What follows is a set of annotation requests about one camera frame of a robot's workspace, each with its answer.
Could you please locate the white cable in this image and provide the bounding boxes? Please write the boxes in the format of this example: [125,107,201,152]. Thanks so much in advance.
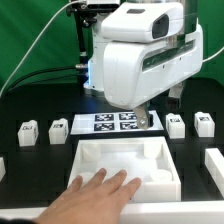
[0,0,88,98]

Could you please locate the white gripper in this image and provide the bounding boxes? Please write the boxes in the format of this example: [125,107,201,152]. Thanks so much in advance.
[103,25,203,129]

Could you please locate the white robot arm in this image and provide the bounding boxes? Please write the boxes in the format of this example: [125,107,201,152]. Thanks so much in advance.
[85,0,203,129]

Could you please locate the white block left edge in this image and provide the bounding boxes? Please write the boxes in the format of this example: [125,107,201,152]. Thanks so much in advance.
[0,157,6,182]

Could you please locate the white obstacle bar right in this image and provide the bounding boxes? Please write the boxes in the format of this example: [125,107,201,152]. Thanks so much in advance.
[205,148,224,198]

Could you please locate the black cables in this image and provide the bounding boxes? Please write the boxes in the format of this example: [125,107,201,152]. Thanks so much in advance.
[6,65,89,93]

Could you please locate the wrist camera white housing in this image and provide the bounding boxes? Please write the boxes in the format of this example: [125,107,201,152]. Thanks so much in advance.
[101,2,184,43]

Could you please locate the bare human hand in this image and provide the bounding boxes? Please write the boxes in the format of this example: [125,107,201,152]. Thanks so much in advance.
[34,169,141,224]

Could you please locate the marker sheet with tags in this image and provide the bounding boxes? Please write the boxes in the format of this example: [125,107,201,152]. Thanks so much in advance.
[70,110,165,136]

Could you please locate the white square tabletop part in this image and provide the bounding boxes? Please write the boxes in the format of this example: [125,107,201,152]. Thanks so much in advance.
[68,137,181,203]

